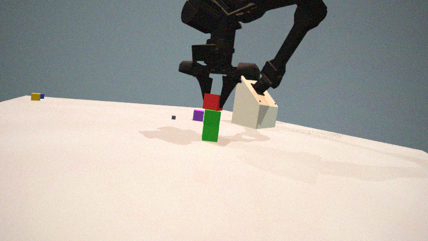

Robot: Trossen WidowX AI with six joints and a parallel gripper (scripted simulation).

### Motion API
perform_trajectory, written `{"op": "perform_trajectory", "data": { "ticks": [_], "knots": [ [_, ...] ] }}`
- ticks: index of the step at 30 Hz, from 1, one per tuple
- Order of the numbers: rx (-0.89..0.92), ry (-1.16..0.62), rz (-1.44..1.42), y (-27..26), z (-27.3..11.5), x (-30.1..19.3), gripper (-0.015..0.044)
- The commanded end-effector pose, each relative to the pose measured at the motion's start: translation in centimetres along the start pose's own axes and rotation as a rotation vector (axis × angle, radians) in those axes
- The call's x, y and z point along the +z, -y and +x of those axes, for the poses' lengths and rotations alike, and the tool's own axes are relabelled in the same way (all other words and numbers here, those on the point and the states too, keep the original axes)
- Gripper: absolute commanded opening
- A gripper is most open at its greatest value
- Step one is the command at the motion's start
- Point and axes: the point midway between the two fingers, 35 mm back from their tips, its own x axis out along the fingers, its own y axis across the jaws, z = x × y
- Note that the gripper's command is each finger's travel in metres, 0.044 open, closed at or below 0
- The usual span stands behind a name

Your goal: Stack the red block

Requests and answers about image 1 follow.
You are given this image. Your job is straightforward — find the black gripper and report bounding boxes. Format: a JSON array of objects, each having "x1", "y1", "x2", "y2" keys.
[{"x1": 178, "y1": 36, "x2": 260, "y2": 108}]

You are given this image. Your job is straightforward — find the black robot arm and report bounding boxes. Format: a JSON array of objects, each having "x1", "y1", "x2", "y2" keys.
[{"x1": 181, "y1": 0, "x2": 327, "y2": 96}]

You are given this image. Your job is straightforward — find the red block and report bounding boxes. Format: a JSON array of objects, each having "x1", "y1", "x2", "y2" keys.
[{"x1": 202, "y1": 93, "x2": 223, "y2": 111}]

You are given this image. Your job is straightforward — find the purple cube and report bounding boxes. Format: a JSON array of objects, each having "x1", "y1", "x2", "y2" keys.
[{"x1": 193, "y1": 109, "x2": 204, "y2": 122}]

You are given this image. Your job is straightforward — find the green block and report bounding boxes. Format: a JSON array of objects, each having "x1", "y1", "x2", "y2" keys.
[
  {"x1": 202, "y1": 126, "x2": 219, "y2": 142},
  {"x1": 203, "y1": 109, "x2": 221, "y2": 127}
]

